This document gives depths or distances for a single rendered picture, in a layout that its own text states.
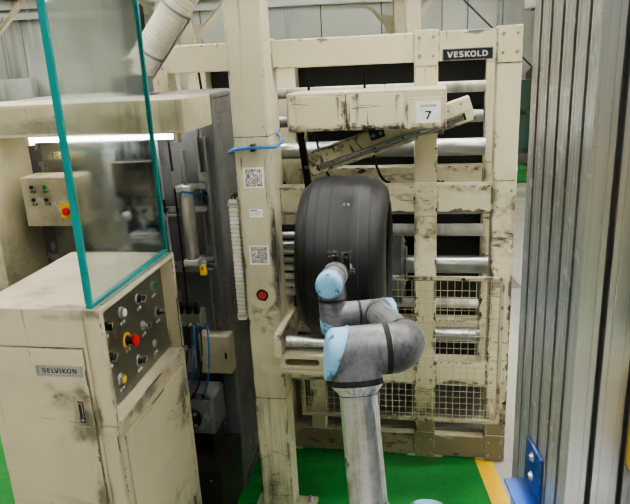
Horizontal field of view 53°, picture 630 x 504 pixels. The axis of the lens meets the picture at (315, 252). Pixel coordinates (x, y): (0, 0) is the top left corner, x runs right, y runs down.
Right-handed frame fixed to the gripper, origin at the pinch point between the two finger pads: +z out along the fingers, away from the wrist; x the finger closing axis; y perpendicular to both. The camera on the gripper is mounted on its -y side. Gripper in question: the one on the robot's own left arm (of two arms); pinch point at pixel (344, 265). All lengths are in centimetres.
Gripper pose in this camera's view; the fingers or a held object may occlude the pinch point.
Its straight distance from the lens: 209.5
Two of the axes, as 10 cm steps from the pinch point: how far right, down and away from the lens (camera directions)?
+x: -9.8, -0.1, 1.7
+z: 1.7, -2.0, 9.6
